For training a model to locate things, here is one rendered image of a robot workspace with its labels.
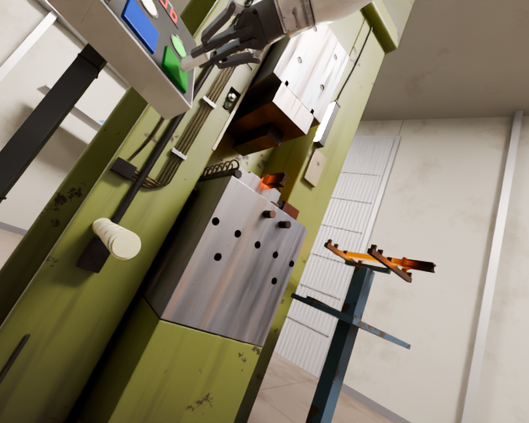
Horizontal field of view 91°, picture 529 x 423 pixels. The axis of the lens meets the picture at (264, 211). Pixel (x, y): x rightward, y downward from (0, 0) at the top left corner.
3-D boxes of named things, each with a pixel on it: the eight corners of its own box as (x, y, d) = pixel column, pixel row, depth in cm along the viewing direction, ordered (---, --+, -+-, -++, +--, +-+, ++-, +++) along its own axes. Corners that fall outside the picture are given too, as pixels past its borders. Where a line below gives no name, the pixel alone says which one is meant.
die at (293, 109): (306, 134, 106) (314, 117, 108) (272, 101, 96) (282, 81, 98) (250, 152, 140) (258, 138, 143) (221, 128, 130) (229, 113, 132)
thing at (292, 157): (235, 456, 105) (386, 50, 166) (179, 457, 92) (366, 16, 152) (195, 393, 141) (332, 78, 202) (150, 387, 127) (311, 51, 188)
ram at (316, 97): (332, 137, 116) (358, 70, 126) (273, 71, 95) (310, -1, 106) (274, 152, 150) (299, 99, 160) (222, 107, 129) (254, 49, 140)
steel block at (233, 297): (263, 347, 88) (308, 229, 99) (159, 318, 68) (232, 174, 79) (200, 299, 133) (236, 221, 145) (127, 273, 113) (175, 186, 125)
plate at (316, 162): (316, 187, 127) (327, 159, 132) (304, 177, 122) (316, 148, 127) (312, 187, 129) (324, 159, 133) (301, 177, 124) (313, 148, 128)
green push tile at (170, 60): (186, 92, 61) (188, 73, 64) (164, 64, 54) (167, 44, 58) (180, 96, 61) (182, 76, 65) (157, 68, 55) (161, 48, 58)
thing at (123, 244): (133, 267, 41) (150, 237, 42) (98, 254, 38) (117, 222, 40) (107, 238, 77) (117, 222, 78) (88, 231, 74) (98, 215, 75)
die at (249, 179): (273, 211, 97) (281, 191, 99) (232, 182, 86) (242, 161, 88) (222, 209, 131) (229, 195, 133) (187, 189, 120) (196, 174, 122)
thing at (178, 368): (199, 512, 75) (263, 347, 87) (49, 536, 55) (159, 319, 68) (154, 396, 120) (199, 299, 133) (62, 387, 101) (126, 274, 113)
